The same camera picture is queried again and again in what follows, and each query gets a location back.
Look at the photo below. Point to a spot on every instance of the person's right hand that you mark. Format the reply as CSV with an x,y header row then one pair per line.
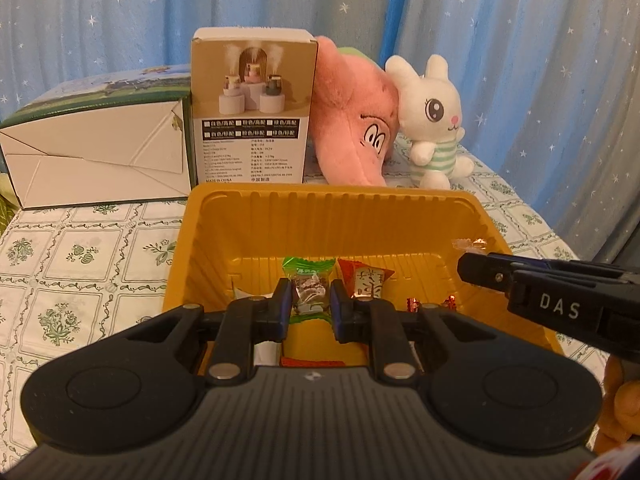
x,y
622,410

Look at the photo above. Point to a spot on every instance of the orange plastic tray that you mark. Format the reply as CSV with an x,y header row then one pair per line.
x,y
250,225

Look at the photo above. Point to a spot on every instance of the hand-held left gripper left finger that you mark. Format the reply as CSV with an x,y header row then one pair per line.
x,y
282,310

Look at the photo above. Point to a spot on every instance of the pink plush toy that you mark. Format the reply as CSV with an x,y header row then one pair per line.
x,y
345,125

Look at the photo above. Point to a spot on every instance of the red gold patterned candy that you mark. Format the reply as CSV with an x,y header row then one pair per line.
x,y
470,244

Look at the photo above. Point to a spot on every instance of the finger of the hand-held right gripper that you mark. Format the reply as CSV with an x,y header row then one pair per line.
x,y
485,272

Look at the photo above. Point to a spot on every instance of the white bunny plush toy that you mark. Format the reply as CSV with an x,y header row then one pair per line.
x,y
430,110

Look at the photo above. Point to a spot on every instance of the orange red candy packet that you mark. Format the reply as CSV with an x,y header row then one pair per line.
x,y
367,280

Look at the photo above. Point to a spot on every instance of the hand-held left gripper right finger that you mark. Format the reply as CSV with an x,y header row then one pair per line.
x,y
339,312

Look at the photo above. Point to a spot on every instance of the blue star-print curtain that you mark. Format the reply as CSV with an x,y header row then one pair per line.
x,y
100,10

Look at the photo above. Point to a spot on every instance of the brown humidifier product box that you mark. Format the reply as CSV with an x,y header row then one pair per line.
x,y
250,145

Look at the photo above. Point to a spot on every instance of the floral checked tablecloth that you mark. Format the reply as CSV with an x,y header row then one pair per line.
x,y
75,270

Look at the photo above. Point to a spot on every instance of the small green clear candy packet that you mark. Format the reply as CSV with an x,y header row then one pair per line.
x,y
310,290

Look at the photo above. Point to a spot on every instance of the white flat cardboard box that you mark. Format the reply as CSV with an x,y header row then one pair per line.
x,y
90,160

